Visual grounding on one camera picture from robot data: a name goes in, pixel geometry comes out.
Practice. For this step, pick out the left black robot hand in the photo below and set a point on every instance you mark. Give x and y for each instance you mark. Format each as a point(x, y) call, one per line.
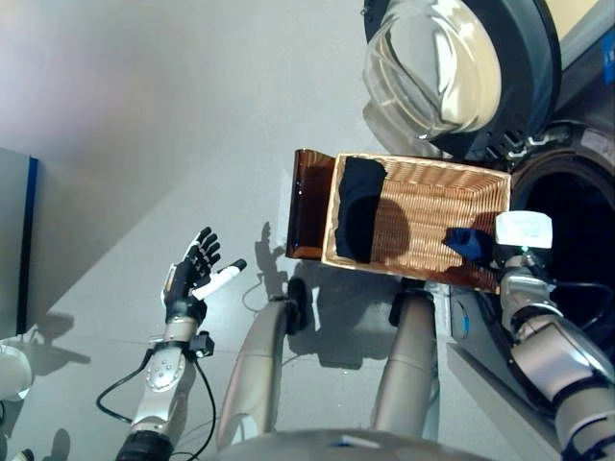
point(185, 288)

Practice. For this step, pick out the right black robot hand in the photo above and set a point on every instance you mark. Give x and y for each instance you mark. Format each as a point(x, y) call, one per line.
point(523, 230)

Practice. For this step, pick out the blue garment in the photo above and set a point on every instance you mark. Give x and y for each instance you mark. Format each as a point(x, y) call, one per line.
point(466, 242)

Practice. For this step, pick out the black garment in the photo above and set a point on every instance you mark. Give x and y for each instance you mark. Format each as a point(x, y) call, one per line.
point(360, 211)

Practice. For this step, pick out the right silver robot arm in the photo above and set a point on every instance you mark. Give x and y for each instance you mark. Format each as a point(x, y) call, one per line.
point(552, 350)

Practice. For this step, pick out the dark front-load washing machine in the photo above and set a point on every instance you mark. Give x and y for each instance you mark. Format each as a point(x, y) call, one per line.
point(586, 120)

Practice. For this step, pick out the round glass washing machine door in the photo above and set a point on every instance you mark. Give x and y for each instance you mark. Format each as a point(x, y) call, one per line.
point(533, 57)

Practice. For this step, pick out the rectangular wicker laundry basket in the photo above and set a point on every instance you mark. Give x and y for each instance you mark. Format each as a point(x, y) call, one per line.
point(442, 192)

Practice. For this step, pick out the left beige robot leg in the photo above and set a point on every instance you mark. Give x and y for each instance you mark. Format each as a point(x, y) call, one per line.
point(254, 365)

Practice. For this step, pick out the beige robot leg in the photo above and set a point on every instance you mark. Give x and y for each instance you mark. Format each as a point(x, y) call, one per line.
point(254, 365)
point(408, 360)

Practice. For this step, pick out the right beige robot leg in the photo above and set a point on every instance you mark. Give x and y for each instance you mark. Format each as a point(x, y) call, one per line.
point(408, 360)

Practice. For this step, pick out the grey cabinet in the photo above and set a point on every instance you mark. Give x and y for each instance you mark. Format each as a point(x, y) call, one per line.
point(17, 240)

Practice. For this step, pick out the white rounded apparatus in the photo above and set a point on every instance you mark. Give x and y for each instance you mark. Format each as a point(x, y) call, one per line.
point(14, 370)

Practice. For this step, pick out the blue white energy label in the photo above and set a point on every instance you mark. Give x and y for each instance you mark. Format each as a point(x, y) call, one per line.
point(609, 57)

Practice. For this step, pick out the grey robot torso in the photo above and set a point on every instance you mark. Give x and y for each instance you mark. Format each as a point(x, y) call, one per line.
point(336, 446)

